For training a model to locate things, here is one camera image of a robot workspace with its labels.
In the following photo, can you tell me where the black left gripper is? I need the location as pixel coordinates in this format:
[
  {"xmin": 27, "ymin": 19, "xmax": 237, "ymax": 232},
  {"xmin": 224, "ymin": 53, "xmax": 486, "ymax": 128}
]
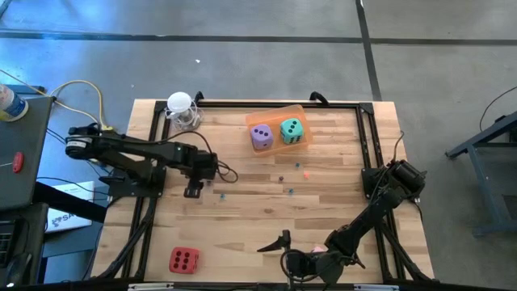
[{"xmin": 183, "ymin": 150, "xmax": 220, "ymax": 199}]

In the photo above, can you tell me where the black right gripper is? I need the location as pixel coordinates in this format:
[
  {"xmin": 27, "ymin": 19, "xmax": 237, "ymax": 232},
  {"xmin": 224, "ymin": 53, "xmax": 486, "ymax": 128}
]
[{"xmin": 257, "ymin": 229, "xmax": 329, "ymax": 284}]

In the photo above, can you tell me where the large red foam die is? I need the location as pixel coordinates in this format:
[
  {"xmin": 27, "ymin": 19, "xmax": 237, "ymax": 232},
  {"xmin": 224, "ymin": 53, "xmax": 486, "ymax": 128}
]
[{"xmin": 168, "ymin": 247, "xmax": 201, "ymax": 275}]

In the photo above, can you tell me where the large purple foam die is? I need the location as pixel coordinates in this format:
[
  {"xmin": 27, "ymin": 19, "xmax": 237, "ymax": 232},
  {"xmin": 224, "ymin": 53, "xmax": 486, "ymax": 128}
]
[{"xmin": 250, "ymin": 124, "xmax": 275, "ymax": 151}]

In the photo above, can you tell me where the large teal foam die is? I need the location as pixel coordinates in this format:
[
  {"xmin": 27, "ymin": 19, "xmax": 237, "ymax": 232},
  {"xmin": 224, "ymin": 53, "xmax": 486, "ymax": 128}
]
[{"xmin": 280, "ymin": 117, "xmax": 305, "ymax": 146}]

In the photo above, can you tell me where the orange translucent plastic bin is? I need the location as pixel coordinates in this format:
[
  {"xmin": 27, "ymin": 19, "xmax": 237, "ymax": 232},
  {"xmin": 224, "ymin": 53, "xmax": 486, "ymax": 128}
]
[{"xmin": 245, "ymin": 103, "xmax": 314, "ymax": 158}]

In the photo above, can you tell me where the clear jar white lid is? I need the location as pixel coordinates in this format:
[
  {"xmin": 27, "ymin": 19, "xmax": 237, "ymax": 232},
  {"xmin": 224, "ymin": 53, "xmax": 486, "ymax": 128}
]
[{"xmin": 166, "ymin": 91, "xmax": 203, "ymax": 132}]

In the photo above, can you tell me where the white printed box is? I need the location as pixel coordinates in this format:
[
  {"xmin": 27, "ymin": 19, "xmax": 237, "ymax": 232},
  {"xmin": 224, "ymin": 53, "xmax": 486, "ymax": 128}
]
[{"xmin": 44, "ymin": 180, "xmax": 96, "ymax": 234}]

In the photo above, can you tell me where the grey side desk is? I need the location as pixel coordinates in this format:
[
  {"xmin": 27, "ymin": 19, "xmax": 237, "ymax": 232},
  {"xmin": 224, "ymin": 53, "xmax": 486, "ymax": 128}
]
[{"xmin": 0, "ymin": 95, "xmax": 55, "ymax": 212}]

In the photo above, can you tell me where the red emergency button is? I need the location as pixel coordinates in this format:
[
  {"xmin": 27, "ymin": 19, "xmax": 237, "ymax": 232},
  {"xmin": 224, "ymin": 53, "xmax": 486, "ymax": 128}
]
[{"xmin": 11, "ymin": 151, "xmax": 25, "ymax": 175}]

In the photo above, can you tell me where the black electronics box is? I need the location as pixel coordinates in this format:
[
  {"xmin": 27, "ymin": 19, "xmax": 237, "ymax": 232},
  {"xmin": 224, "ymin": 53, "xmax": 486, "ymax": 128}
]
[{"xmin": 0, "ymin": 201, "xmax": 50, "ymax": 289}]

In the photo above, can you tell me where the white and blue canister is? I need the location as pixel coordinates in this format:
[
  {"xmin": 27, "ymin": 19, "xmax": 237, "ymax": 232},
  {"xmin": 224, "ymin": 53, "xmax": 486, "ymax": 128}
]
[{"xmin": 0, "ymin": 83, "xmax": 30, "ymax": 123}]

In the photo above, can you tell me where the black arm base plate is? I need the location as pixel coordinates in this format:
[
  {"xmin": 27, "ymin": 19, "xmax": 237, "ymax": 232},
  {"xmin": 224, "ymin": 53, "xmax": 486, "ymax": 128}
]
[
  {"xmin": 361, "ymin": 167, "xmax": 422, "ymax": 202},
  {"xmin": 107, "ymin": 163, "xmax": 167, "ymax": 199}
]

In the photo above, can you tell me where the white lamp cable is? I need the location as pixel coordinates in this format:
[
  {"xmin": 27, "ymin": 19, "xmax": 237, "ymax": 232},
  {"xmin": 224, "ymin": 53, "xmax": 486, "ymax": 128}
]
[{"xmin": 164, "ymin": 100, "xmax": 205, "ymax": 131}]

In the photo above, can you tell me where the black aluminium table frame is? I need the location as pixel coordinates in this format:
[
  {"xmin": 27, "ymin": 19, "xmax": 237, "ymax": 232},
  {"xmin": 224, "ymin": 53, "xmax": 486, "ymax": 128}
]
[{"xmin": 90, "ymin": 99, "xmax": 435, "ymax": 284}]

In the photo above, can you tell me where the yellow cable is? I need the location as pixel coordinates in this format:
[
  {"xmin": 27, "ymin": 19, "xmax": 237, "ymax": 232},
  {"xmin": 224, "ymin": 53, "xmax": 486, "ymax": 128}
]
[{"xmin": 0, "ymin": 68, "xmax": 116, "ymax": 134}]

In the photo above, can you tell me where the blue-grey metal table frame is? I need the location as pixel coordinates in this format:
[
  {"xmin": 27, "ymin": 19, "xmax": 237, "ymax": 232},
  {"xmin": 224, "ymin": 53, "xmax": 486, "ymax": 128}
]
[{"xmin": 445, "ymin": 111, "xmax": 517, "ymax": 238}]

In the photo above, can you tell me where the black floor cable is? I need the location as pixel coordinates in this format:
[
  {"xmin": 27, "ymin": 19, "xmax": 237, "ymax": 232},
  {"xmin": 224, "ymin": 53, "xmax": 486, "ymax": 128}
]
[{"xmin": 479, "ymin": 85, "xmax": 517, "ymax": 133}]

